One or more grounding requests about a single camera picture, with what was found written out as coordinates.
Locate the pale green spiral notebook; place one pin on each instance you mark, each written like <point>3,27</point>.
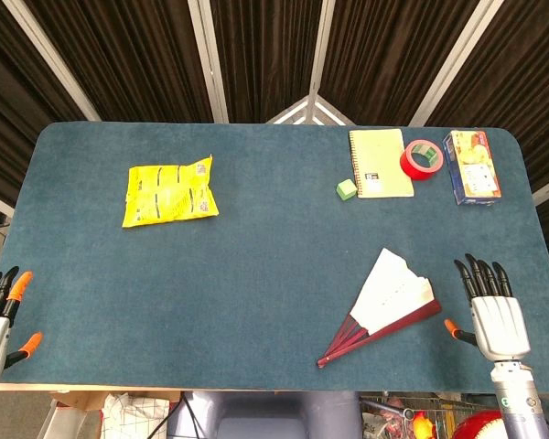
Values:
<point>377,160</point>

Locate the blue felt table mat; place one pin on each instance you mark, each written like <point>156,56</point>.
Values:
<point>265,274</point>

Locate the red and white ball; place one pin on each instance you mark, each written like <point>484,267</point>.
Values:
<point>478,425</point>

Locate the orange yellow toy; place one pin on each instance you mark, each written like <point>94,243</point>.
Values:
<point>421,425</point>

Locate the yellow snack bag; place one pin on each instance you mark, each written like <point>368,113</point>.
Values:
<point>169,192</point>

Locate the red ribbed paper folding fan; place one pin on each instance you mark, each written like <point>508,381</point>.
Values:
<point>393,292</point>

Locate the blue-grey robot torso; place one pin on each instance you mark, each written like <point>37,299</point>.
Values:
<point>265,416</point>

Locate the black pleated curtain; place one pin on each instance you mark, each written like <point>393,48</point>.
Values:
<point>132,55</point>

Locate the white checked cloth bag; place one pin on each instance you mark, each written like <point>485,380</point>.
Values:
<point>132,418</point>

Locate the white triangular frame base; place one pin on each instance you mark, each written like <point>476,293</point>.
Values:
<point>308,112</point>

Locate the red tape roll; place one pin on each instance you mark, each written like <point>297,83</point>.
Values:
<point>409,167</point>

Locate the white table leg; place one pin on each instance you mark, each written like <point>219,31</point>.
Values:
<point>66,418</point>

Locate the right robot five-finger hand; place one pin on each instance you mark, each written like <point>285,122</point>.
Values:
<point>498,324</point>

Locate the blue and yellow carton box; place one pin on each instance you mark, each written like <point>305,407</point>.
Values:
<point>473,169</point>

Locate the green cube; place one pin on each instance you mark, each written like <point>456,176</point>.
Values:
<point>346,189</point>

